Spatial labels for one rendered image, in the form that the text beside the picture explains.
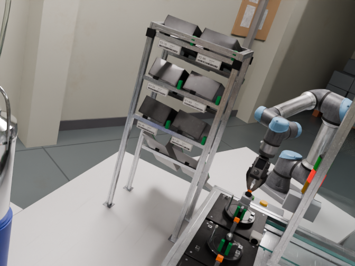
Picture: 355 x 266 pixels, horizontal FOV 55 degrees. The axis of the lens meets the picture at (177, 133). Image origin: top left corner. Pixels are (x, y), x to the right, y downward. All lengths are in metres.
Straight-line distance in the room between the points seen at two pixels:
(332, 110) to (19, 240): 1.49
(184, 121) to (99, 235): 0.55
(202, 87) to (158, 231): 0.64
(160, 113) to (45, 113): 2.22
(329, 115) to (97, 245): 1.24
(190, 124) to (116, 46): 2.66
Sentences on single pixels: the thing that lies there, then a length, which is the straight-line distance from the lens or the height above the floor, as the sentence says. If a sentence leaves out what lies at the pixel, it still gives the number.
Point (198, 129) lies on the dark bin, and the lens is 1.29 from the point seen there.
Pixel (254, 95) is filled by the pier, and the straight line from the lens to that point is 5.82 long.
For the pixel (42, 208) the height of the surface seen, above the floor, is 0.86.
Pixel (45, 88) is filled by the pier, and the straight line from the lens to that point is 3.33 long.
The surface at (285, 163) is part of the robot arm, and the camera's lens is 2.05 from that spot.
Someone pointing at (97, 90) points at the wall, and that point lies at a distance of 3.95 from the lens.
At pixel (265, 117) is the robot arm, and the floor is 1.37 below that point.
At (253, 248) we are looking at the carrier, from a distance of 1.44.
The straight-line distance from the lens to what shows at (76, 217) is 1.47.
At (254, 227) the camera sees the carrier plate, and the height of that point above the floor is 0.97.
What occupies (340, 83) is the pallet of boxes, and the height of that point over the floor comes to 0.85.
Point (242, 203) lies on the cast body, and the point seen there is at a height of 1.05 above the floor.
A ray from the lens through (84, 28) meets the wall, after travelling 3.63.
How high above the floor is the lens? 1.81
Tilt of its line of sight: 23 degrees down
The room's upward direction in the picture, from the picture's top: 18 degrees clockwise
